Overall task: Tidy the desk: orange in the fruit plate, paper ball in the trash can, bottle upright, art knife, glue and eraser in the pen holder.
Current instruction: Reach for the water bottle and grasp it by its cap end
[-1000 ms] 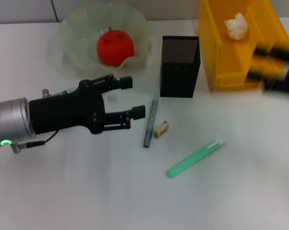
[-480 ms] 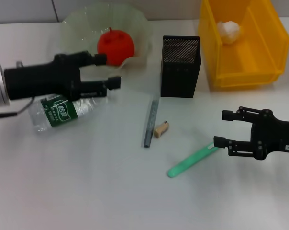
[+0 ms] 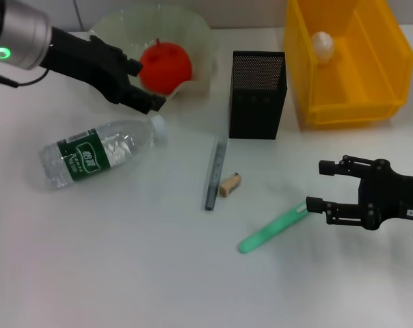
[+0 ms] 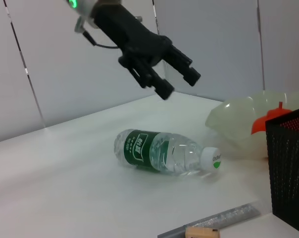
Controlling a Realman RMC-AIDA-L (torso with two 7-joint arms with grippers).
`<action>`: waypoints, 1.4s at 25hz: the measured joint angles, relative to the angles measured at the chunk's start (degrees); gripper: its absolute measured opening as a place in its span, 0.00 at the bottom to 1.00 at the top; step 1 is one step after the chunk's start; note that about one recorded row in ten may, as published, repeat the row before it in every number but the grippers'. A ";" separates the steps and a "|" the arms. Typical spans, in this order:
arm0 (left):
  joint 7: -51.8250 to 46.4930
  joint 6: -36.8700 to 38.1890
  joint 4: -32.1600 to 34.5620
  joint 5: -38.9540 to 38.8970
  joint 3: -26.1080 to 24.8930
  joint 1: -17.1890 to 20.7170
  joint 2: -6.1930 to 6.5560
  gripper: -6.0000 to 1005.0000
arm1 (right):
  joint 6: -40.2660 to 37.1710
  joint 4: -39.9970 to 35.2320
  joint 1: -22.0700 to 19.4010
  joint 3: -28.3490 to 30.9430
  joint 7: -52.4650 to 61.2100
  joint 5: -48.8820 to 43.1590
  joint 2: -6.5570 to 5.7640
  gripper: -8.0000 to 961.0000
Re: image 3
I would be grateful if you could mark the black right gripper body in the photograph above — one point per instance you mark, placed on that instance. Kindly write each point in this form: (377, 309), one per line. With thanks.
(391, 198)

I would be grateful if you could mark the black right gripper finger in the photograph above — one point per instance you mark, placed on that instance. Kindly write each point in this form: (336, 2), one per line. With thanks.
(329, 167)
(315, 205)

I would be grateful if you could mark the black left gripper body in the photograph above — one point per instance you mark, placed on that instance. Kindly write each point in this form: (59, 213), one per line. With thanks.
(87, 65)

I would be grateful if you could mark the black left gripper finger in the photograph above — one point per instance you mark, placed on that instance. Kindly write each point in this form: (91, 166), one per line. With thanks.
(146, 100)
(133, 66)

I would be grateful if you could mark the red orange fruit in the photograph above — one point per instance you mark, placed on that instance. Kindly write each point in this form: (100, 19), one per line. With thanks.
(169, 68)

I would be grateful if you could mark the mint green pen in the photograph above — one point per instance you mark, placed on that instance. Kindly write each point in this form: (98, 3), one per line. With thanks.
(271, 229)

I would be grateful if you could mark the clear water bottle green label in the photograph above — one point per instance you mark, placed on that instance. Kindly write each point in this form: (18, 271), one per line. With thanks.
(90, 153)

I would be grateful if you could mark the white paper ball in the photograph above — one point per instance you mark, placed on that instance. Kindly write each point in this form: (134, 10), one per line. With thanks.
(322, 46)

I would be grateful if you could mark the pale green glass fruit bowl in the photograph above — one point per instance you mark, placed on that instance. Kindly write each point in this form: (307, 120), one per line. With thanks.
(199, 51)

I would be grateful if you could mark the black mesh pen holder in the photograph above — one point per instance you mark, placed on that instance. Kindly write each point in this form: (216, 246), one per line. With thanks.
(257, 102)

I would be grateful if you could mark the grey pen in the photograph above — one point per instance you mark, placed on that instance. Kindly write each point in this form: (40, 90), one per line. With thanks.
(214, 174)

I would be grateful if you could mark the yellow plastic storage bin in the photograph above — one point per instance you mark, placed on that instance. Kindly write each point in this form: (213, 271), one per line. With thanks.
(363, 68)

